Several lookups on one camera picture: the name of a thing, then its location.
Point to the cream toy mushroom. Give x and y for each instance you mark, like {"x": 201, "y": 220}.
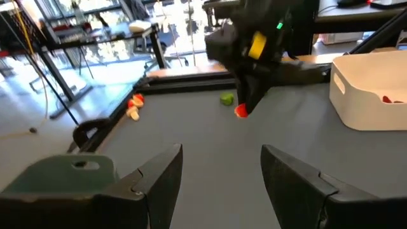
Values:
{"x": 133, "y": 113}

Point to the black tripod stand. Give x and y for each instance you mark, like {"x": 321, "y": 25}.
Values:
{"x": 32, "y": 129}

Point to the white plastic object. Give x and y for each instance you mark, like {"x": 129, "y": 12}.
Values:
{"x": 340, "y": 38}

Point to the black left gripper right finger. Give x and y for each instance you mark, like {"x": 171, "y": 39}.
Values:
{"x": 292, "y": 194}

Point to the white plastic basket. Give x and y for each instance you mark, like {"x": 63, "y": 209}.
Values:
{"x": 359, "y": 95}

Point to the large red chili pepper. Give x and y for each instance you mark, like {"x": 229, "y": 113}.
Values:
{"x": 241, "y": 111}

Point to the teal plastic basket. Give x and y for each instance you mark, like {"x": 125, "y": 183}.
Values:
{"x": 57, "y": 173}

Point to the grey table mat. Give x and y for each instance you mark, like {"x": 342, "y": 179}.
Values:
{"x": 222, "y": 159}

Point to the black aluminium table frame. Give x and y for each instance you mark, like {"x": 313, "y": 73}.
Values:
{"x": 190, "y": 84}

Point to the red-capped toy mushroom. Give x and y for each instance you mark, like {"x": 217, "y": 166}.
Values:
{"x": 139, "y": 98}
{"x": 130, "y": 103}

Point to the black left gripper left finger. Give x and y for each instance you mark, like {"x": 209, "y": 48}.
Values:
{"x": 168, "y": 178}

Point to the black desk frame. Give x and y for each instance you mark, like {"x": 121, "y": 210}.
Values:
{"x": 157, "y": 47}

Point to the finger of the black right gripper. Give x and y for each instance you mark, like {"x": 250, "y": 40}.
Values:
{"x": 245, "y": 92}
{"x": 258, "y": 92}

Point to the green toy pepper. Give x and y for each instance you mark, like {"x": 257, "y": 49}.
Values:
{"x": 226, "y": 99}

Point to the dark operator desk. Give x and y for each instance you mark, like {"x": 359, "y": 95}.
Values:
{"x": 349, "y": 16}

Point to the white rounded object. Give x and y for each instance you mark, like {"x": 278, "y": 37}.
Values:
{"x": 140, "y": 26}

